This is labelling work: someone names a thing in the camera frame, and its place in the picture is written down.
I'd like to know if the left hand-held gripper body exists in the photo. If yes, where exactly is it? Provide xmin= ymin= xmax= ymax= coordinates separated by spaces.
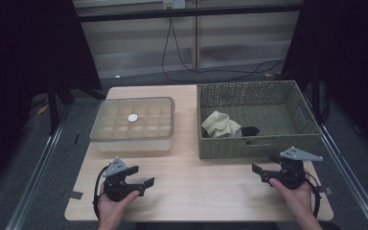
xmin=102 ymin=156 xmax=141 ymax=203

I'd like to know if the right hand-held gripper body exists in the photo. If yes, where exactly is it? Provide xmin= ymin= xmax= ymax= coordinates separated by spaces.
xmin=267 ymin=146 xmax=324 ymax=191

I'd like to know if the white compartment storage box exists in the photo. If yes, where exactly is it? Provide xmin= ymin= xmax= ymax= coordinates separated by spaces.
xmin=89 ymin=97 xmax=176 ymax=153

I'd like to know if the black sock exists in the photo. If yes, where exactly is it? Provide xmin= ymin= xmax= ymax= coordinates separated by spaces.
xmin=241 ymin=126 xmax=261 ymax=137

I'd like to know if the clear plastic lid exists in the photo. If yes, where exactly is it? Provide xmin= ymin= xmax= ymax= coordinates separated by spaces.
xmin=89 ymin=96 xmax=176 ymax=143

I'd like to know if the green woven basket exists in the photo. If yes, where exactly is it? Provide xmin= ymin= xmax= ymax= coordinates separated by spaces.
xmin=196 ymin=80 xmax=323 ymax=160

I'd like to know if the person's right hand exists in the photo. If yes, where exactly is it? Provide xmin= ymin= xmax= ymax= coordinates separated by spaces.
xmin=268 ymin=177 xmax=314 ymax=221

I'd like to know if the person's left hand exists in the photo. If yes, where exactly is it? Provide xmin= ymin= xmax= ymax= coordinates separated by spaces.
xmin=97 ymin=184 xmax=141 ymax=226

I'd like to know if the black curtain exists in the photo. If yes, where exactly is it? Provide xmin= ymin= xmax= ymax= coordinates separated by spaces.
xmin=0 ymin=0 xmax=104 ymax=196
xmin=281 ymin=0 xmax=368 ymax=161

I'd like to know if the black horizontal bar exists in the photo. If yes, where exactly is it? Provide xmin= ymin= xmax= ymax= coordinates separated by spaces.
xmin=76 ymin=4 xmax=305 ymax=23

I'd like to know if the right hand-held gripper cable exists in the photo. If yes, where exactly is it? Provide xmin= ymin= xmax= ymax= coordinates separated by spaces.
xmin=303 ymin=172 xmax=322 ymax=220

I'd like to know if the black floor cable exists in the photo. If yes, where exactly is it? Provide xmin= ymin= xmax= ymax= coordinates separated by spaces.
xmin=161 ymin=17 xmax=287 ymax=83
xmin=170 ymin=17 xmax=287 ymax=75

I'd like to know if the white wall socket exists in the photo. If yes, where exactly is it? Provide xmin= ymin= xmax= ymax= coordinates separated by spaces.
xmin=162 ymin=0 xmax=186 ymax=10

